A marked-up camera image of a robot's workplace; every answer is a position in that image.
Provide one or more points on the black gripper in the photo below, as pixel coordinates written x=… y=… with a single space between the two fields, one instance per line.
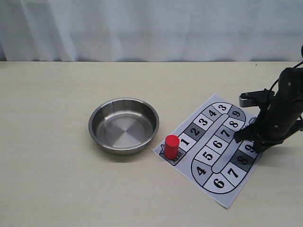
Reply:
x=279 y=115

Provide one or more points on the red cylinder game piece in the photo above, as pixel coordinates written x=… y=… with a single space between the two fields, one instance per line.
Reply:
x=171 y=146

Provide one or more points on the printed paper game board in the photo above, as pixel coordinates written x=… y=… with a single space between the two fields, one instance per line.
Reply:
x=208 y=155

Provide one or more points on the stainless steel round bowl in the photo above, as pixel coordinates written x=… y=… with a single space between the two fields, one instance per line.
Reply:
x=124 y=126

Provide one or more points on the white curtain backdrop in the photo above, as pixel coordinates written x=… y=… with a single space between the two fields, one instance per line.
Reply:
x=151 y=30

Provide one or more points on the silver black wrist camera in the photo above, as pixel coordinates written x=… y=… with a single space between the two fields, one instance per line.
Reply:
x=256 y=98

